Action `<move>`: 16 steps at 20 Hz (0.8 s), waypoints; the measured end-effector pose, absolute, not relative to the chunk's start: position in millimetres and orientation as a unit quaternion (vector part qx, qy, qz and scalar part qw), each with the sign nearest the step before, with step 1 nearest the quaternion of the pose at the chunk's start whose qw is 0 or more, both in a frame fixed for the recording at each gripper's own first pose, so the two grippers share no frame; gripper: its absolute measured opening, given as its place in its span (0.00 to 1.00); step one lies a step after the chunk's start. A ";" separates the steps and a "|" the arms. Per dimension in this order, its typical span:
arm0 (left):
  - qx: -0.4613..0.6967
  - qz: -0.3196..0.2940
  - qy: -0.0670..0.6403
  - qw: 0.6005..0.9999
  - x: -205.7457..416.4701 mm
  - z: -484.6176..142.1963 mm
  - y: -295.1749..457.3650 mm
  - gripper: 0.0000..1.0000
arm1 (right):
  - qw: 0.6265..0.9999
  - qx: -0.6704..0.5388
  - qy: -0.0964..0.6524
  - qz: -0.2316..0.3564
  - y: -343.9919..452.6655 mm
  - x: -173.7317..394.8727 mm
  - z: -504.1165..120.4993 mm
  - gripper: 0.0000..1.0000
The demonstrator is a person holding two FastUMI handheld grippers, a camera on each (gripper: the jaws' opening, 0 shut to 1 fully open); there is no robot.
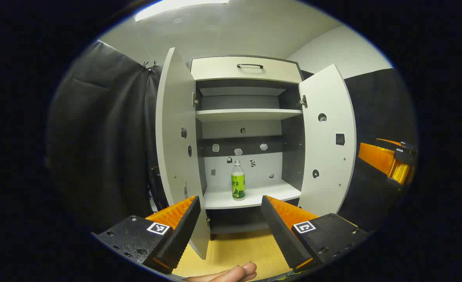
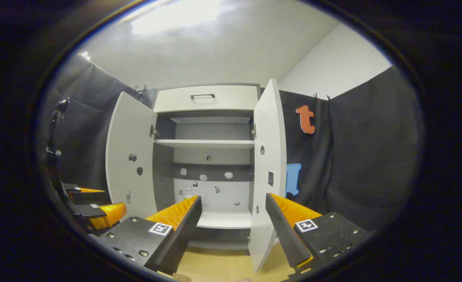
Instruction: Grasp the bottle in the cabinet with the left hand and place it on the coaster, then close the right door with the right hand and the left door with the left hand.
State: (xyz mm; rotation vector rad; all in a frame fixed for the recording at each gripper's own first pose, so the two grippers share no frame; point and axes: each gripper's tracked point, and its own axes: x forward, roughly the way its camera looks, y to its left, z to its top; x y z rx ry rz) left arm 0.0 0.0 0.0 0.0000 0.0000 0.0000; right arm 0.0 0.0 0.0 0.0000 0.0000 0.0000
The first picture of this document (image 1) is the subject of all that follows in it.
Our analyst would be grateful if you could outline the green label bottle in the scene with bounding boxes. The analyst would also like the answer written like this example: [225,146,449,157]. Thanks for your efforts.
[231,160,246,201]

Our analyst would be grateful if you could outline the white cabinet door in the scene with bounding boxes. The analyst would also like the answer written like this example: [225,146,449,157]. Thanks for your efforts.
[297,64,357,218]
[155,47,211,260]

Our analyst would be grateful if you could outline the white drawer with black handle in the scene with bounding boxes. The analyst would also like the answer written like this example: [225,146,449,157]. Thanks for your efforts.
[190,56,303,84]

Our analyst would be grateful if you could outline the grey and white cabinet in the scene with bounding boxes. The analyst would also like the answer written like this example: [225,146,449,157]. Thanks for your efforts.
[190,55,306,240]

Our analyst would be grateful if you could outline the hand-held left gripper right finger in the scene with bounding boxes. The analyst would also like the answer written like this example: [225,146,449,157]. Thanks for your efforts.
[260,195,370,271]

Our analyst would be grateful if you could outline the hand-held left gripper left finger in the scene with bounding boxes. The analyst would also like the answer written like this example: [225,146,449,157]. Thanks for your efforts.
[92,195,202,275]

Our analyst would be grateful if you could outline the ceiling light panel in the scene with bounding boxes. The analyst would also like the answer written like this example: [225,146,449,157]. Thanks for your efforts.
[135,0,230,22]

